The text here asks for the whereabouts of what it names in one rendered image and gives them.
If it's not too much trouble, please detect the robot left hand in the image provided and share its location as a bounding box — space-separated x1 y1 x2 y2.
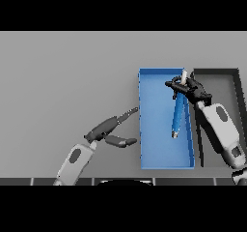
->
84 106 140 149

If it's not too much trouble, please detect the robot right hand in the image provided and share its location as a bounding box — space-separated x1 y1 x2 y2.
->
164 74 213 106

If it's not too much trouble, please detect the blue pipe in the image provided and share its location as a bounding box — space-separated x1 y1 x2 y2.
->
171 69 189 139

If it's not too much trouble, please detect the dark grey bin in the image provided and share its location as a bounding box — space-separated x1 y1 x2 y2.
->
192 68 247 168

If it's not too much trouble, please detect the blue bin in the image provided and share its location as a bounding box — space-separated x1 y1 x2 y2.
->
138 68 196 170

